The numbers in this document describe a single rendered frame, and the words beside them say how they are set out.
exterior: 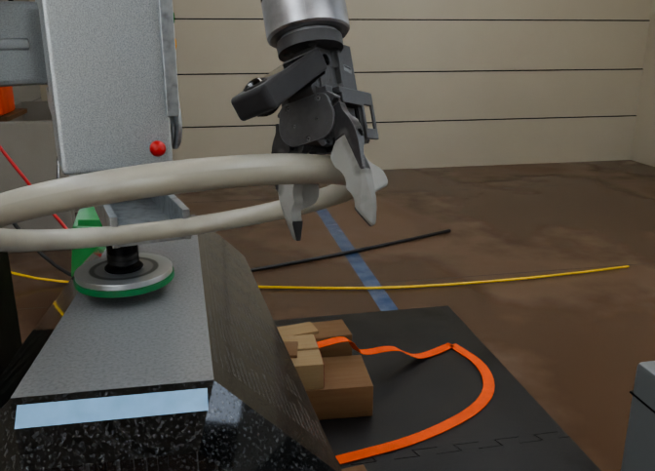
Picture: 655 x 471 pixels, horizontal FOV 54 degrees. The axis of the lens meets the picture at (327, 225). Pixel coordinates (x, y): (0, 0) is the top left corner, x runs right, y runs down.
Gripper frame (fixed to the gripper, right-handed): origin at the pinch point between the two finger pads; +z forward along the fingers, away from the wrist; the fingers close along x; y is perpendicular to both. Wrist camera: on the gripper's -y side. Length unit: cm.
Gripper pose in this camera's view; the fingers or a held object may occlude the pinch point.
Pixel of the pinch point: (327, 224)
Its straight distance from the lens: 65.6
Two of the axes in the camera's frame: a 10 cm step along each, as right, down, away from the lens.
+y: 6.0, -0.4, 8.0
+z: 1.6, 9.8, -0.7
